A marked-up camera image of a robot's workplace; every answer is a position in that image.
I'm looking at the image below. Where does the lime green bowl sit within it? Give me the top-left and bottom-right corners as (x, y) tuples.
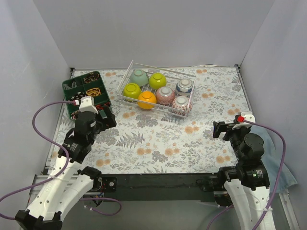
(149, 72), (167, 90)
(123, 83), (142, 101)

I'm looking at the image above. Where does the orange bowl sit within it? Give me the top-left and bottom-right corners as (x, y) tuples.
(138, 91), (157, 110)

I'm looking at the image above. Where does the pink patterned bowl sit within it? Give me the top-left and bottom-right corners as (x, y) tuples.
(155, 86), (175, 105)

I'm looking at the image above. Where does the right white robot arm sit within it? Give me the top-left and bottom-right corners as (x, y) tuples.
(213, 122), (275, 230)

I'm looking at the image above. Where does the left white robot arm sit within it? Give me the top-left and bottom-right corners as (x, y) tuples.
(15, 105), (117, 230)

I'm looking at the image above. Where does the green compartment organizer tray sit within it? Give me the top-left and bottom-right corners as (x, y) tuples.
(62, 71), (112, 117)

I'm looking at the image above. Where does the blue cloth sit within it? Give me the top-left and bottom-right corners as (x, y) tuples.
(250, 126), (298, 193)

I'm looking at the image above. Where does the red diamond patterned bowl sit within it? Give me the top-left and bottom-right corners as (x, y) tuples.
(172, 96), (192, 116)

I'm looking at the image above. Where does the pale green ceramic bowl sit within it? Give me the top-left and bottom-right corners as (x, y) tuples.
(130, 69), (149, 87)

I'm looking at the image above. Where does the blue patterned white bowl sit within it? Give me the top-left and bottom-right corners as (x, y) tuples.
(176, 78), (193, 96)

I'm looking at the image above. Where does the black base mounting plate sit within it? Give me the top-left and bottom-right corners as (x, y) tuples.
(91, 173), (232, 207)

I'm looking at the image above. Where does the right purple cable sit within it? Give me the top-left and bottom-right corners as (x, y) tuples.
(207, 119), (286, 230)

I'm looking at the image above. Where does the purple cable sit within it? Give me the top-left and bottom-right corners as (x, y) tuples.
(207, 119), (286, 230)
(0, 101), (122, 220)

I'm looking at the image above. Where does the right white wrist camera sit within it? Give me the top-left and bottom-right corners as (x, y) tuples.
(232, 111), (255, 129)

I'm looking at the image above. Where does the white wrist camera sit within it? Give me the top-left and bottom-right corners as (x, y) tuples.
(232, 111), (255, 129)
(73, 96), (98, 114)

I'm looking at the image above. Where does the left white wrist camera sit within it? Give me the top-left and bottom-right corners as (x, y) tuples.
(73, 96), (98, 114)

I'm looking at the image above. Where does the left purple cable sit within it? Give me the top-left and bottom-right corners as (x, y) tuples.
(0, 101), (122, 220)

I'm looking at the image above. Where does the white wire dish rack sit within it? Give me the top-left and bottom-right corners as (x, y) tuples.
(116, 61), (196, 117)

